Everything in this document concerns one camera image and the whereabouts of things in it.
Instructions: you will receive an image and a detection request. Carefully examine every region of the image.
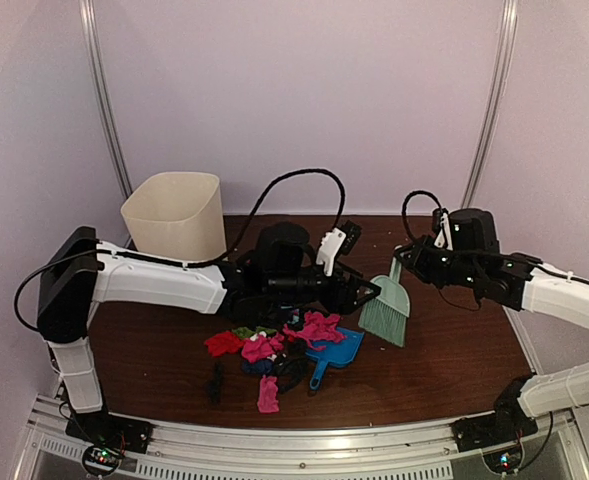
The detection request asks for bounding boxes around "front aluminium rail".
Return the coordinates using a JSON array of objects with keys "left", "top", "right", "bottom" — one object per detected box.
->
[{"left": 9, "top": 398, "right": 589, "bottom": 479}]

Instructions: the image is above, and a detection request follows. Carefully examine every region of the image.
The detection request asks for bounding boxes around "black scrap beside dustpan handle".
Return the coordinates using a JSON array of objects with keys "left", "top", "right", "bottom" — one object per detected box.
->
[{"left": 271, "top": 356, "right": 309, "bottom": 394}]

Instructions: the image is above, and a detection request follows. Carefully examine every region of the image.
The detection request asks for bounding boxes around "left black braided cable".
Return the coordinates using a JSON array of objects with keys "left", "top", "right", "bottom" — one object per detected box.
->
[{"left": 13, "top": 168, "right": 348, "bottom": 331}]

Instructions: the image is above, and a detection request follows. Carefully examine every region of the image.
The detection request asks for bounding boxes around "pink scrap centre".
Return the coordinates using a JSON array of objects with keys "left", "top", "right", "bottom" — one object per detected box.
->
[{"left": 241, "top": 333, "right": 285, "bottom": 364}]

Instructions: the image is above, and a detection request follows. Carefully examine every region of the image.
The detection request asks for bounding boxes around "large pink scrap on dustpan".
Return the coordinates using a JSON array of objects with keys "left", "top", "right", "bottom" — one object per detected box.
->
[{"left": 283, "top": 312, "right": 347, "bottom": 352}]

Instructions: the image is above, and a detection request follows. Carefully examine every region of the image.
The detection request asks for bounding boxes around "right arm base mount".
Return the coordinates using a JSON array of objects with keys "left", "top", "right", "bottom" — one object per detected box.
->
[{"left": 451, "top": 412, "right": 538, "bottom": 475}]

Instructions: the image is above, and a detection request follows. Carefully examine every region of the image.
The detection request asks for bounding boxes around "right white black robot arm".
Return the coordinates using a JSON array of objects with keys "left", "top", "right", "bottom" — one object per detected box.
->
[{"left": 394, "top": 208, "right": 589, "bottom": 442}]

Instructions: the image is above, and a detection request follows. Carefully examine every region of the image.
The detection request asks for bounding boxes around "left aluminium frame post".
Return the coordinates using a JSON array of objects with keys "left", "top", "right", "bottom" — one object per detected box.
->
[{"left": 79, "top": 0, "right": 133, "bottom": 199}]

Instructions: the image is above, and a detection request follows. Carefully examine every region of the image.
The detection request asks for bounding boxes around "green scrap centre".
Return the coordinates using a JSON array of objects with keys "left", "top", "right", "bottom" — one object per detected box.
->
[{"left": 231, "top": 326, "right": 277, "bottom": 340}]

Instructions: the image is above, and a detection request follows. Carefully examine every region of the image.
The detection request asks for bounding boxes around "right black cable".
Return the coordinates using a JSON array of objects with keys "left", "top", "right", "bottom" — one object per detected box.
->
[{"left": 401, "top": 189, "right": 448, "bottom": 246}]

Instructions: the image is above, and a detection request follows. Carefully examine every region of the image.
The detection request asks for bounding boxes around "beige plastic waste bin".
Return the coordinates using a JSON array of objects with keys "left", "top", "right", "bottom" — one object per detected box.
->
[{"left": 121, "top": 172, "right": 227, "bottom": 262}]

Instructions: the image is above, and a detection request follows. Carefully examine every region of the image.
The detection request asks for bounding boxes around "pink scrap front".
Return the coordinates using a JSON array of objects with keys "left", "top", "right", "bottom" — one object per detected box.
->
[{"left": 257, "top": 376, "right": 280, "bottom": 414}]

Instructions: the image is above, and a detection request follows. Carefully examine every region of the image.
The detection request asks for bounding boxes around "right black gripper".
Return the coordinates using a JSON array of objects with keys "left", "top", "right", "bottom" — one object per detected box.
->
[{"left": 394, "top": 234, "right": 482, "bottom": 290}]

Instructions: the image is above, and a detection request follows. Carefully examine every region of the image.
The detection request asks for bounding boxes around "aluminium frame post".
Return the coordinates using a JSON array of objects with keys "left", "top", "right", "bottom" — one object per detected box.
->
[
  {"left": 461, "top": 0, "right": 519, "bottom": 208},
  {"left": 79, "top": 0, "right": 133, "bottom": 199}
]

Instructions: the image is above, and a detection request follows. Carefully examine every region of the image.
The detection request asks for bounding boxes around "navy scrap front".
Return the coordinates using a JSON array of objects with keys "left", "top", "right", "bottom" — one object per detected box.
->
[{"left": 241, "top": 359, "right": 274, "bottom": 376}]

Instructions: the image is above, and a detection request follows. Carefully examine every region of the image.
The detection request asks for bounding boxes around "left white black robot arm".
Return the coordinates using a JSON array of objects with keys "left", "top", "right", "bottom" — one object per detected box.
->
[{"left": 36, "top": 221, "right": 381, "bottom": 444}]

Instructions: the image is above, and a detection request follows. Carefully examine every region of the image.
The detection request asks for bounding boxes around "blue plastic dustpan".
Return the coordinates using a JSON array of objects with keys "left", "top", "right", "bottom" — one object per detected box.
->
[{"left": 306, "top": 327, "right": 365, "bottom": 391}]

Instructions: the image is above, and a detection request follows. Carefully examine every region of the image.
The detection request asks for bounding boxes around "red paper scrap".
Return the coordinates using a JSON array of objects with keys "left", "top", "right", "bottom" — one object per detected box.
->
[{"left": 204, "top": 331, "right": 244, "bottom": 358}]

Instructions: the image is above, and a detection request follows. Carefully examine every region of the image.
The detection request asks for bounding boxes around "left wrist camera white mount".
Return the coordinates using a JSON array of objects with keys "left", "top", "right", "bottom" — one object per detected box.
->
[{"left": 315, "top": 221, "right": 362, "bottom": 277}]

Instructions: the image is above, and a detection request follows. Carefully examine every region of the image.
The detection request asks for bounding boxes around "mint green hand brush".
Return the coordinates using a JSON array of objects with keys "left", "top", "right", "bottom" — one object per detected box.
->
[{"left": 358, "top": 257, "right": 410, "bottom": 348}]

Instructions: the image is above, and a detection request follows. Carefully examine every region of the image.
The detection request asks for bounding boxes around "right aluminium frame post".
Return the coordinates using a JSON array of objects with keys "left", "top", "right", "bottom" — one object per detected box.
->
[{"left": 461, "top": 0, "right": 519, "bottom": 208}]

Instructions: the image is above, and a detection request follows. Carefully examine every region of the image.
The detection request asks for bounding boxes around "black scrap front left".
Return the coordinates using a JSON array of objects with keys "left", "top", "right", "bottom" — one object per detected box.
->
[{"left": 204, "top": 361, "right": 224, "bottom": 405}]

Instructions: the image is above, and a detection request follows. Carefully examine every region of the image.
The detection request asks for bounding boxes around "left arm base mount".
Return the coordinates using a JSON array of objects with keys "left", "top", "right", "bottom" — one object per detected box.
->
[{"left": 65, "top": 412, "right": 153, "bottom": 477}]

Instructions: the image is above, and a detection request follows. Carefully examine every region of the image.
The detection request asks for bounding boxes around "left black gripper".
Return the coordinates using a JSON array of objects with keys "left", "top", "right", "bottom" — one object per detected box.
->
[{"left": 267, "top": 259, "right": 382, "bottom": 315}]

